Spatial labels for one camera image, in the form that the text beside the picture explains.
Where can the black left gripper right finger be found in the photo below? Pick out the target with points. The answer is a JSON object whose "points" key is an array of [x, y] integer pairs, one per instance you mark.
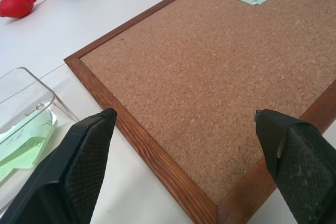
{"points": [[302, 166]]}

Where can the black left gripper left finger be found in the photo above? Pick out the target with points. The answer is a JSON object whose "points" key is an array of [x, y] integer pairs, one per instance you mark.
{"points": [[78, 171]]}

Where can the wood-framed cork board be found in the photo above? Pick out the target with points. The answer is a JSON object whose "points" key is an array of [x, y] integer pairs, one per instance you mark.
{"points": [[210, 77]]}

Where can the green paper notes stack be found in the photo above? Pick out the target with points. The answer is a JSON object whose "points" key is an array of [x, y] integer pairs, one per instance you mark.
{"points": [[23, 145]]}

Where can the clear plastic box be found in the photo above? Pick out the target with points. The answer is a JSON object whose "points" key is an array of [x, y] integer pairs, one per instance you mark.
{"points": [[29, 108]]}

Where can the red rubber air blower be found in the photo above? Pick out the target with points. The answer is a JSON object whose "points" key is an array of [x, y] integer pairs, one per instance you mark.
{"points": [[17, 5]]}

